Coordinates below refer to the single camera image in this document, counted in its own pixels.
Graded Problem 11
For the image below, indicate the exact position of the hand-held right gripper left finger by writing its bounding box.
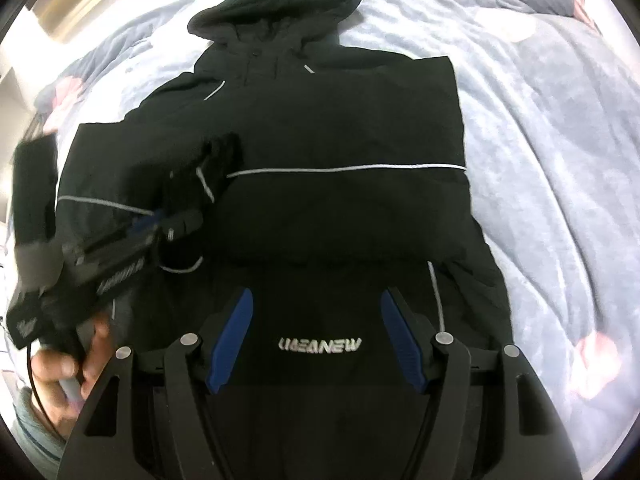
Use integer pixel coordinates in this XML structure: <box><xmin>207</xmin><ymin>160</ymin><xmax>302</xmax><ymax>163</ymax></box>
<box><xmin>55</xmin><ymin>287</ymin><xmax>256</xmax><ymax>480</ymax></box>

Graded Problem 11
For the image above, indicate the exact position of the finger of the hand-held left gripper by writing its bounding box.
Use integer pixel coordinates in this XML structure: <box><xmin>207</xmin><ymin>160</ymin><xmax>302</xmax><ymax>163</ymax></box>
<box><xmin>125</xmin><ymin>207</ymin><xmax>205</xmax><ymax>248</ymax></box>

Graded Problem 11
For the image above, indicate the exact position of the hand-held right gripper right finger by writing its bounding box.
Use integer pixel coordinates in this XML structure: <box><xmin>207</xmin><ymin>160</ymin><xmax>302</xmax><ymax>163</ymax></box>
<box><xmin>380</xmin><ymin>287</ymin><xmax>586</xmax><ymax>480</ymax></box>

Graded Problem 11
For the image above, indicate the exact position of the black hooded jacket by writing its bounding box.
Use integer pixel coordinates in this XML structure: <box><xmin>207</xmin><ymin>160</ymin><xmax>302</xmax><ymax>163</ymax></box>
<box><xmin>54</xmin><ymin>0</ymin><xmax>518</xmax><ymax>480</ymax></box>

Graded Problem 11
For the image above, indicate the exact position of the person's left forearm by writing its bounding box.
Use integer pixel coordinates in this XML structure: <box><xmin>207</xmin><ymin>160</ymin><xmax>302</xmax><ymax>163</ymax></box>
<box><xmin>12</xmin><ymin>389</ymin><xmax>68</xmax><ymax>471</ymax></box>

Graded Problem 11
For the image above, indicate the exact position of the person's left hand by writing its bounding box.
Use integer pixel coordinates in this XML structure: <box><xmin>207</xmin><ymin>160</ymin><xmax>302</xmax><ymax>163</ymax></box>
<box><xmin>30</xmin><ymin>311</ymin><xmax>121</xmax><ymax>440</ymax></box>

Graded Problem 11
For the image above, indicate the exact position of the grey floral blanket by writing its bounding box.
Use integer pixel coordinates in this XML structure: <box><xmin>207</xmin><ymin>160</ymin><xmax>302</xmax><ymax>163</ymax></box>
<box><xmin>30</xmin><ymin>0</ymin><xmax>640</xmax><ymax>461</ymax></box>

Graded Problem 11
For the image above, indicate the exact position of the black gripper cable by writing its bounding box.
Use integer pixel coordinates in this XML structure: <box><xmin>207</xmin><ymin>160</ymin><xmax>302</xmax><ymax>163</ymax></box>
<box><xmin>27</xmin><ymin>340</ymin><xmax>67</xmax><ymax>443</ymax></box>

